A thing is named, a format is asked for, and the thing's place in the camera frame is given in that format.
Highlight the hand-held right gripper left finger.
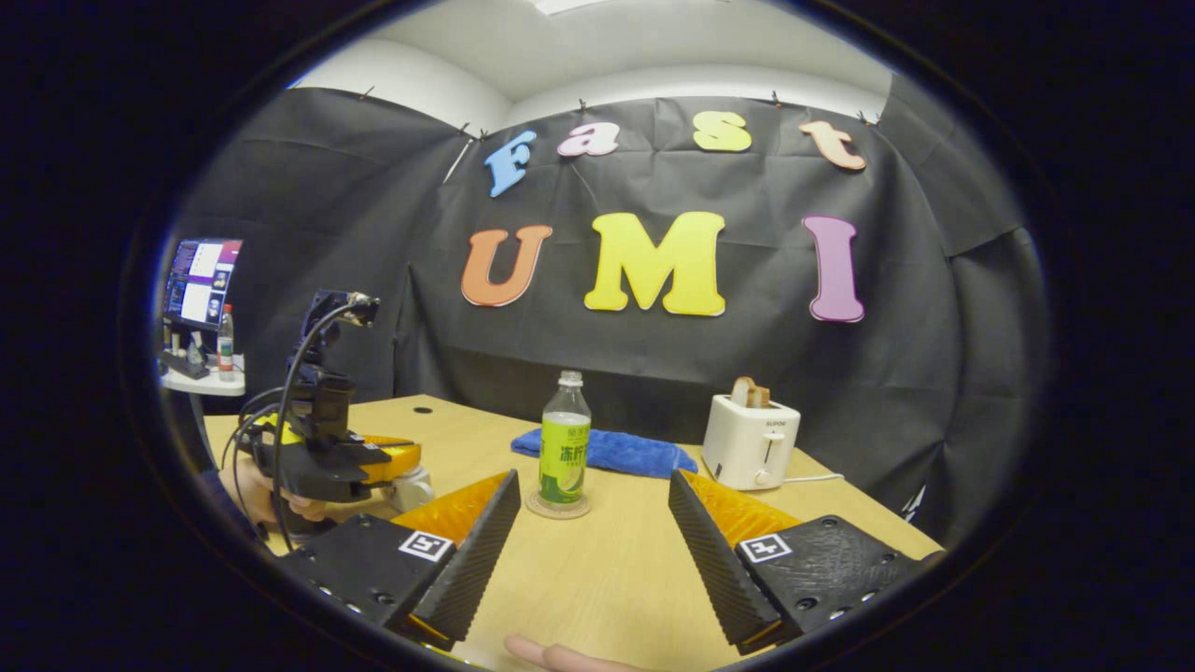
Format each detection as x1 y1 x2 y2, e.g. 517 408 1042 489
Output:
278 469 522 652

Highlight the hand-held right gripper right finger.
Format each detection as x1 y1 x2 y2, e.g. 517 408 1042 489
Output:
668 469 946 656

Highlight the white floral teacup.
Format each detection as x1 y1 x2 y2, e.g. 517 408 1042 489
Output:
390 467 436 512

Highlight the round brown coaster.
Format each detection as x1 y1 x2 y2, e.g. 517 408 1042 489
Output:
526 490 591 520

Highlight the green label water bottle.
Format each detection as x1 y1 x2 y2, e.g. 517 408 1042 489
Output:
539 371 593 507

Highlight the white toaster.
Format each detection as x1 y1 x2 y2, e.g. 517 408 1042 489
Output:
702 394 802 492

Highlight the white side table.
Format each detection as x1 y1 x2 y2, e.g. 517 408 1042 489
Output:
159 362 246 398

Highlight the blue towel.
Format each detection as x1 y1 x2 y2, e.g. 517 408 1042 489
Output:
512 427 698 480

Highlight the black keyboard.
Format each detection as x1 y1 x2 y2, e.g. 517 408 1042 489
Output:
159 347 212 380

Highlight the computer monitor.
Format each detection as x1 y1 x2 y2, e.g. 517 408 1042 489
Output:
161 238 244 329

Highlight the black backdrop cloth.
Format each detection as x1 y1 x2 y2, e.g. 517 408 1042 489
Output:
173 75 1051 552

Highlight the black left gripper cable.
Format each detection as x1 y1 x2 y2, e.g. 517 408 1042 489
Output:
222 299 376 552

